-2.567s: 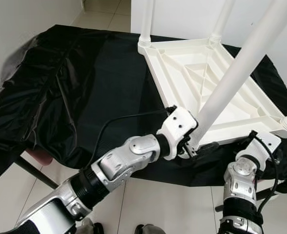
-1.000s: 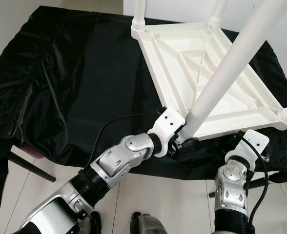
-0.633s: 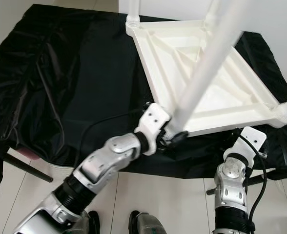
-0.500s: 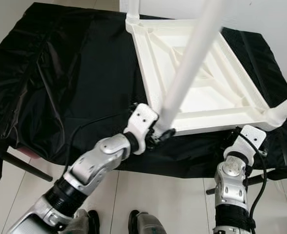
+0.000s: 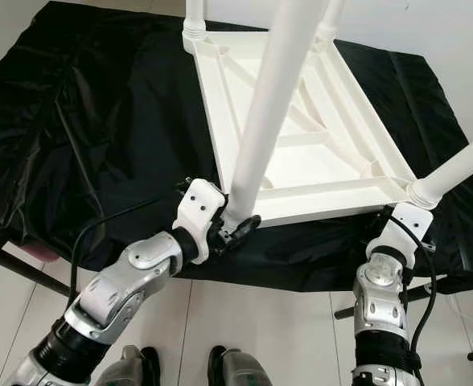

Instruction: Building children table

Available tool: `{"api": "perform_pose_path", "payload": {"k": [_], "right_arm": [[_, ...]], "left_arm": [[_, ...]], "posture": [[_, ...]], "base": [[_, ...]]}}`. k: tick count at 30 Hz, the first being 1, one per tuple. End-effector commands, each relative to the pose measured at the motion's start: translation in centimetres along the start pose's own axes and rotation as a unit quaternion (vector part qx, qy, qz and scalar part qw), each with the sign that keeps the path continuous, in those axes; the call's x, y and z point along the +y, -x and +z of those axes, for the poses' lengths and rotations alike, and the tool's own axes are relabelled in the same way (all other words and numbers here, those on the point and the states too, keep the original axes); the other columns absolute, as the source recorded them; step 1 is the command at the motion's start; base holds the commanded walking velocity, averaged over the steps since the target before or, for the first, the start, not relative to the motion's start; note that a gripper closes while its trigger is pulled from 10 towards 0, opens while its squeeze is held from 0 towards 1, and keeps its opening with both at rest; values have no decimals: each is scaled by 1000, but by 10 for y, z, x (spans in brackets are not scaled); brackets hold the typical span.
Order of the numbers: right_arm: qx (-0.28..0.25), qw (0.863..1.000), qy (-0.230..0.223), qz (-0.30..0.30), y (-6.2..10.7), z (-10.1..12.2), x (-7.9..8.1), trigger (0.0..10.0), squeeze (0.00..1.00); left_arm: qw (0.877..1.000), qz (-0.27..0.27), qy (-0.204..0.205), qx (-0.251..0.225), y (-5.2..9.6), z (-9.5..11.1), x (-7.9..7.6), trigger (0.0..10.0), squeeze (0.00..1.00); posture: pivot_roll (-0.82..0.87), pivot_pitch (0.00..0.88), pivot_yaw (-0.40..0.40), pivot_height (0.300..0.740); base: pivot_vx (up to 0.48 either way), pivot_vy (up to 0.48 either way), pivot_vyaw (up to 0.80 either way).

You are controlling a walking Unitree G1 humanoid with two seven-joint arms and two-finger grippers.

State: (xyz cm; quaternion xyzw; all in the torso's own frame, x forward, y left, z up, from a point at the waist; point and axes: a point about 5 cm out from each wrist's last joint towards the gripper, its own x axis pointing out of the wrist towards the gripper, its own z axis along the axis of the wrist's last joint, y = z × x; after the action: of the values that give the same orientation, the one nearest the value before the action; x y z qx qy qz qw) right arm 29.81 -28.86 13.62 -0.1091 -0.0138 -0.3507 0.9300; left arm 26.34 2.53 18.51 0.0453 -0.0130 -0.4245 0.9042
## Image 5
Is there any grey left robot foot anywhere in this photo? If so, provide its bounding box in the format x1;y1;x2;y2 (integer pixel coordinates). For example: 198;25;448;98
108;346;161;386

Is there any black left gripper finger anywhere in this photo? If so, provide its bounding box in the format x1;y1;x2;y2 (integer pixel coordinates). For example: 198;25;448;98
226;213;263;242

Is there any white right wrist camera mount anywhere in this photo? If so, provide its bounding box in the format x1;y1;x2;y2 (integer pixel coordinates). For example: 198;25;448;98
365;203;434;262

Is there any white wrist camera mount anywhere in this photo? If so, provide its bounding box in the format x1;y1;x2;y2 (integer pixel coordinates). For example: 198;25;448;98
172;179;228;262
365;203;434;262

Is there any white plastic table top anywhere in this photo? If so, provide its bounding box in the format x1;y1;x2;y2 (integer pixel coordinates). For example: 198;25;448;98
183;28;438;234

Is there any black tablecloth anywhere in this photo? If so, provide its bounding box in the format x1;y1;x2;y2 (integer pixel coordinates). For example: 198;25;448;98
0;0;473;294

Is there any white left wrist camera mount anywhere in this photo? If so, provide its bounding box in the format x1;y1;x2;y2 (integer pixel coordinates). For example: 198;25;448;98
172;179;228;262

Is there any grey right robot foot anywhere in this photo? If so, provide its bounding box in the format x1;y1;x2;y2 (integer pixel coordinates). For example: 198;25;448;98
208;346;274;386

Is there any grey robot foot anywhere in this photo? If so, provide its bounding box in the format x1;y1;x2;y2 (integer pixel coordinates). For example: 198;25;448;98
208;346;274;386
108;346;161;386

